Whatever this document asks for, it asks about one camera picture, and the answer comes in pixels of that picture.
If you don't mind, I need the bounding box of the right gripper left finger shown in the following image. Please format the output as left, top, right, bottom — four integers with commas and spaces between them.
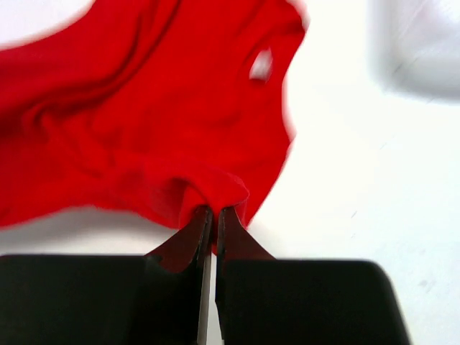
1, 206, 213, 344

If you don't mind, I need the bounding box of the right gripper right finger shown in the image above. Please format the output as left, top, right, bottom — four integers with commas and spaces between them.
215, 208, 410, 344

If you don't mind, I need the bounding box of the red t-shirt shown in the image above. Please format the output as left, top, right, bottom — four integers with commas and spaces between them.
1, 1, 308, 229

